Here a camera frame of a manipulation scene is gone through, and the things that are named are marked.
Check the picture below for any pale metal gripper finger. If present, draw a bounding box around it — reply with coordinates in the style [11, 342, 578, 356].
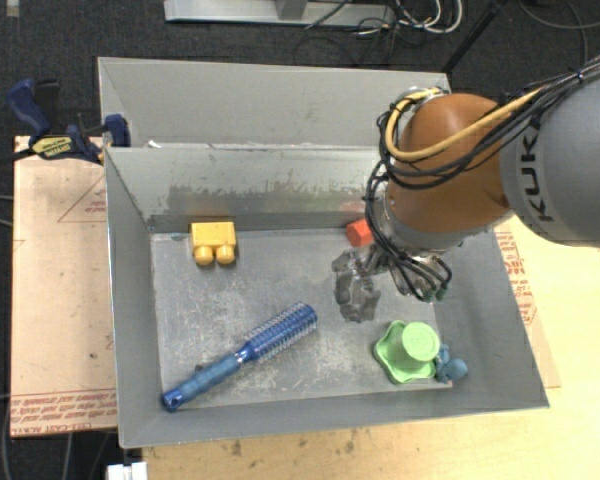
[331, 249, 369, 276]
[333, 272, 383, 325]

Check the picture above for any orange-red small block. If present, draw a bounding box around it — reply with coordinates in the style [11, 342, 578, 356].
[345, 218, 376, 249]

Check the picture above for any grey metal bin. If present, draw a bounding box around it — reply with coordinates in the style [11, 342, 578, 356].
[97, 56, 551, 450]

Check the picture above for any green flower-shaped cup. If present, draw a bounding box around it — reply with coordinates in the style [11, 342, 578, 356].
[373, 320, 442, 386]

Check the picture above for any blue round hairbrush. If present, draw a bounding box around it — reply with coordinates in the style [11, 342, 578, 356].
[160, 302, 318, 413]

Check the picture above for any small blue toy animal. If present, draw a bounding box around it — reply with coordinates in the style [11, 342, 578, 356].
[433, 343, 469, 384]

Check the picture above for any yellow toy building block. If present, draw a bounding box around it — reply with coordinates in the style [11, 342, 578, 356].
[189, 221, 239, 268]

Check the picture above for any brown cardboard board, red print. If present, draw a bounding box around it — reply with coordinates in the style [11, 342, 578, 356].
[9, 135, 563, 439]

